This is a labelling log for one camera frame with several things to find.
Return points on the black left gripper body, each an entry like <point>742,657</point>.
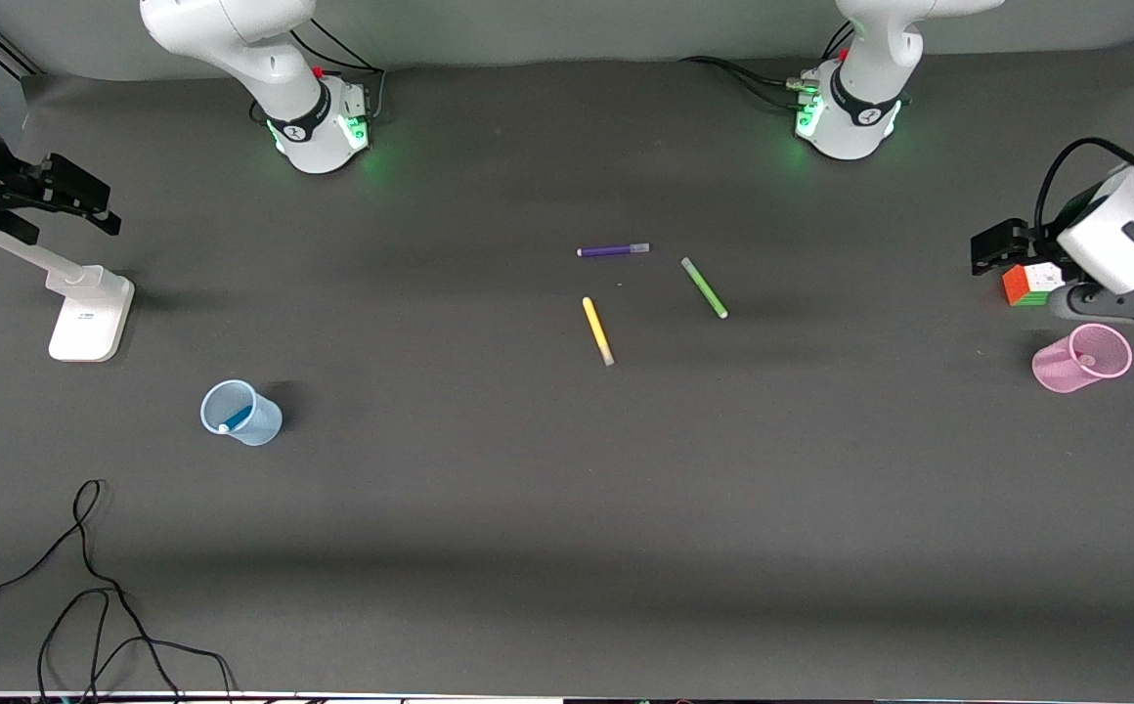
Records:
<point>1069,217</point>

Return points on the pink marker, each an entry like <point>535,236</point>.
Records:
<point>1087,360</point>

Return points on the blue marker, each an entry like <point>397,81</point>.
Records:
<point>235,418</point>

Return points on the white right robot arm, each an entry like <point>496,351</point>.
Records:
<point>235,29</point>

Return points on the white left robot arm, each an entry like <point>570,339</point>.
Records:
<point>1129,225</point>

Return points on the colourful puzzle cube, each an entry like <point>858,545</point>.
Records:
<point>1028,286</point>

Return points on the white stand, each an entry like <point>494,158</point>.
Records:
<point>88,318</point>

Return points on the translucent pink plastic cup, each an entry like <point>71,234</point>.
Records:
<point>1066,370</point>

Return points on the translucent blue plastic cup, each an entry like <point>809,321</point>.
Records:
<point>259,425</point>

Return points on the green marker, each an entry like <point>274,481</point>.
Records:
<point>704,286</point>

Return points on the purple marker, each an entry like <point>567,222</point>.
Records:
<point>612,250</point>

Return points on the yellow marker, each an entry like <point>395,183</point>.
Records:
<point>597,330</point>

